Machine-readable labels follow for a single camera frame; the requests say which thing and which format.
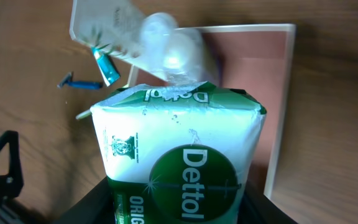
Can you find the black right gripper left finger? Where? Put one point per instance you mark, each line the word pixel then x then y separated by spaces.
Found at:
pixel 96 207

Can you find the green Dettol soap packet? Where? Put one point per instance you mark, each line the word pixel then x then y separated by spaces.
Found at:
pixel 177 154

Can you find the small toothpaste tube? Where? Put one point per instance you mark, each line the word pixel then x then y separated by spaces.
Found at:
pixel 109 73

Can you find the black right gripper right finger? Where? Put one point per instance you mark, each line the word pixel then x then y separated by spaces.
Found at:
pixel 256 208

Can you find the white conical tube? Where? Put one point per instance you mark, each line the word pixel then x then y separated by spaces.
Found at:
pixel 112 26

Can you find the blue disposable razor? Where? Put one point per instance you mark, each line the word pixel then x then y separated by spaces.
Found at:
pixel 68 80

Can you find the white box with pink interior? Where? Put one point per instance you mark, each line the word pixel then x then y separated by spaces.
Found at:
pixel 257 58

